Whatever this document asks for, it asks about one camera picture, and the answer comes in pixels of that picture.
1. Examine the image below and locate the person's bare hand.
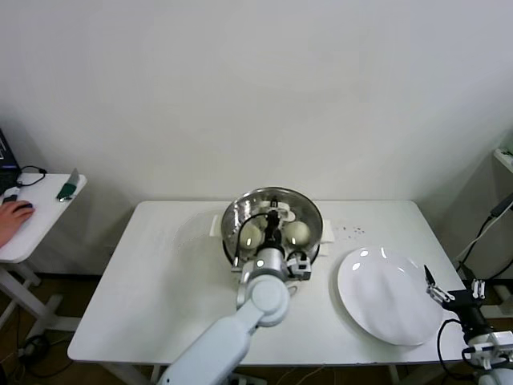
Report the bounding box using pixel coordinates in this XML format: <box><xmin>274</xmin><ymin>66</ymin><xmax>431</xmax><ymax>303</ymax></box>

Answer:
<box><xmin>0</xmin><ymin>199</ymin><xmax>34</xmax><ymax>249</ymax></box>

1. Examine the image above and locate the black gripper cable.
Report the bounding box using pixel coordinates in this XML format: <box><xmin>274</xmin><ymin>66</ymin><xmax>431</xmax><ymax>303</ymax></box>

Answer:
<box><xmin>436</xmin><ymin>319</ymin><xmax>466</xmax><ymax>370</ymax></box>
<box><xmin>232</xmin><ymin>214</ymin><xmax>273</xmax><ymax>274</ymax></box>

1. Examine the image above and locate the black laptop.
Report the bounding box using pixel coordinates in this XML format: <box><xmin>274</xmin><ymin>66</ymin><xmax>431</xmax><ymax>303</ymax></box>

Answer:
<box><xmin>0</xmin><ymin>126</ymin><xmax>21</xmax><ymax>192</ymax></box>

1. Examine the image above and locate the green handled knife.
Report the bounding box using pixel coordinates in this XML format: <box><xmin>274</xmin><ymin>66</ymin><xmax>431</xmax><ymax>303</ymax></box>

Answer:
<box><xmin>55</xmin><ymin>168</ymin><xmax>80</xmax><ymax>203</ymax></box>

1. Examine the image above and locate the white side table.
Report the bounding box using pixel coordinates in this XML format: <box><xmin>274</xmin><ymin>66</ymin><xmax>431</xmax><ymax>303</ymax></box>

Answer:
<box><xmin>0</xmin><ymin>172</ymin><xmax>88</xmax><ymax>334</ymax></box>

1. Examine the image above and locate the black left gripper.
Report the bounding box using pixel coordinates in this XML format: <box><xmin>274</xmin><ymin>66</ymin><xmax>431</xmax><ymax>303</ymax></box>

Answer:
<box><xmin>264</xmin><ymin>196</ymin><xmax>281</xmax><ymax>249</ymax></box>

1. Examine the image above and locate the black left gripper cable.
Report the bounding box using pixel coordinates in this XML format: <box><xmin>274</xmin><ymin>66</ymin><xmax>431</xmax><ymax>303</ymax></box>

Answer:
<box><xmin>232</xmin><ymin>214</ymin><xmax>273</xmax><ymax>274</ymax></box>

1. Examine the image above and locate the white floor frame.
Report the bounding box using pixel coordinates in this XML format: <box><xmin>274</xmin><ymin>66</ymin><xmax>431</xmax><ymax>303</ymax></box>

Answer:
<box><xmin>487</xmin><ymin>284</ymin><xmax>513</xmax><ymax>320</ymax></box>

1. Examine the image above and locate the thin black looped cable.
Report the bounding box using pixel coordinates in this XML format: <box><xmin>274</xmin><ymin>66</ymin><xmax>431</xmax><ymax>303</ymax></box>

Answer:
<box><xmin>15</xmin><ymin>165</ymin><xmax>48</xmax><ymax>188</ymax></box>

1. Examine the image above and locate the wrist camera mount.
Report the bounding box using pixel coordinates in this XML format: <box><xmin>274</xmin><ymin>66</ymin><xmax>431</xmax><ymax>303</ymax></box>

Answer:
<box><xmin>463</xmin><ymin>338</ymin><xmax>507</xmax><ymax>370</ymax></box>
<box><xmin>286</xmin><ymin>251</ymin><xmax>313</xmax><ymax>282</ymax></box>

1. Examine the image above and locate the white steamed baozi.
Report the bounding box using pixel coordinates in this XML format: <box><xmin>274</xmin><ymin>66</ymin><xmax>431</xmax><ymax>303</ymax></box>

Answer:
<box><xmin>239</xmin><ymin>223</ymin><xmax>264</xmax><ymax>252</ymax></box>
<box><xmin>283</xmin><ymin>221</ymin><xmax>312</xmax><ymax>246</ymax></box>

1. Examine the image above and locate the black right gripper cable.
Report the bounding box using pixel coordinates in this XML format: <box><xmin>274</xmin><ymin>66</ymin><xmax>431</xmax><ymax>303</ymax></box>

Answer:
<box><xmin>436</xmin><ymin>319</ymin><xmax>466</xmax><ymax>370</ymax></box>

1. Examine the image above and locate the black power adapter cable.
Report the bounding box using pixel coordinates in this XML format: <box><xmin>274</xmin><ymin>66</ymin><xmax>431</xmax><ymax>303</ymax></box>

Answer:
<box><xmin>454</xmin><ymin>196</ymin><xmax>513</xmax><ymax>282</ymax></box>

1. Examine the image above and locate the white round plate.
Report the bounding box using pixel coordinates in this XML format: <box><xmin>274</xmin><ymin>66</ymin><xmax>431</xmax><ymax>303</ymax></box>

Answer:
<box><xmin>336</xmin><ymin>246</ymin><xmax>445</xmax><ymax>347</ymax></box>

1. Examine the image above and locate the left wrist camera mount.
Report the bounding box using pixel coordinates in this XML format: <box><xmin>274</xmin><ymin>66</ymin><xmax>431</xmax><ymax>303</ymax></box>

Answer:
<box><xmin>286</xmin><ymin>251</ymin><xmax>313</xmax><ymax>282</ymax></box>

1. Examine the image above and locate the white floor power strip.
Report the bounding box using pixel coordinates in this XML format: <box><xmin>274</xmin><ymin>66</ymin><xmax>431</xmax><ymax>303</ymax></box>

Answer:
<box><xmin>15</xmin><ymin>335</ymin><xmax>49</xmax><ymax>362</ymax></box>

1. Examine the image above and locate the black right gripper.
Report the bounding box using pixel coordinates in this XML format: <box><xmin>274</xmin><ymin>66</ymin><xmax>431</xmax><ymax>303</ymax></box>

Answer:
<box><xmin>424</xmin><ymin>264</ymin><xmax>488</xmax><ymax>336</ymax></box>

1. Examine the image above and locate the glass lid with white handle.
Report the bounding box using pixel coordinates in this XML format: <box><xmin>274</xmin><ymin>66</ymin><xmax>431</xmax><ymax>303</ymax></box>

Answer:
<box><xmin>221</xmin><ymin>185</ymin><xmax>324</xmax><ymax>268</ymax></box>

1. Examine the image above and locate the white shelf board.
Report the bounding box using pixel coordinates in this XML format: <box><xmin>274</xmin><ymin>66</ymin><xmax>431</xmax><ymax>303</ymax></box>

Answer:
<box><xmin>491</xmin><ymin>147</ymin><xmax>513</xmax><ymax>177</ymax></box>

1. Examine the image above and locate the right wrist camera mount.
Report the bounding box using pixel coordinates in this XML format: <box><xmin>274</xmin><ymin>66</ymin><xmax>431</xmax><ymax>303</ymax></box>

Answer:
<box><xmin>463</xmin><ymin>338</ymin><xmax>507</xmax><ymax>370</ymax></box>

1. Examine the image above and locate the perforated steel steamer basket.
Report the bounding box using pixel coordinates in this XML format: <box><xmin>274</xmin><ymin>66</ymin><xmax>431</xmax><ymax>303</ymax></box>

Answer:
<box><xmin>209</xmin><ymin>188</ymin><xmax>336</xmax><ymax>274</ymax></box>

